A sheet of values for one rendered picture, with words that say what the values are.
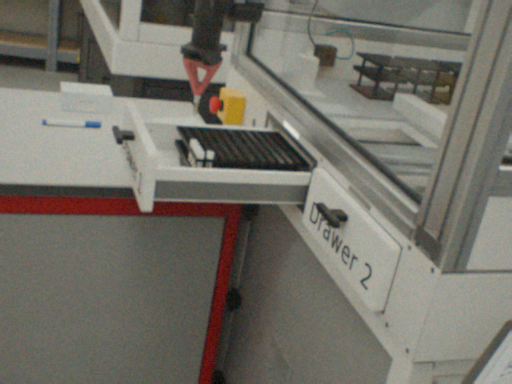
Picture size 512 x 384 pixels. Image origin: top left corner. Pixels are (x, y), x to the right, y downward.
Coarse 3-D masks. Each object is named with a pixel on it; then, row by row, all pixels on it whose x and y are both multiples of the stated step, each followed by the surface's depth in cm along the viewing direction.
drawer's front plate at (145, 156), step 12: (132, 108) 132; (132, 120) 127; (144, 132) 121; (132, 144) 126; (144, 144) 116; (132, 156) 126; (144, 156) 115; (156, 156) 112; (144, 168) 114; (156, 168) 113; (132, 180) 125; (144, 180) 114; (144, 192) 114; (144, 204) 115
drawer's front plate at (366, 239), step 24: (312, 192) 120; (336, 192) 111; (312, 216) 119; (360, 216) 103; (360, 240) 103; (384, 240) 97; (336, 264) 110; (360, 264) 103; (384, 264) 96; (360, 288) 103; (384, 288) 98
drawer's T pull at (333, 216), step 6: (318, 204) 109; (324, 204) 109; (318, 210) 109; (324, 210) 107; (330, 210) 107; (336, 210) 108; (342, 210) 108; (324, 216) 107; (330, 216) 105; (336, 216) 106; (342, 216) 106; (330, 222) 105; (336, 222) 104; (336, 228) 104
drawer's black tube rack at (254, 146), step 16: (192, 128) 137; (208, 128) 138; (176, 144) 136; (208, 144) 130; (224, 144) 131; (240, 144) 132; (256, 144) 134; (272, 144) 136; (288, 144) 137; (208, 160) 122; (224, 160) 123; (240, 160) 125; (256, 160) 126; (272, 160) 127; (288, 160) 128; (304, 160) 130
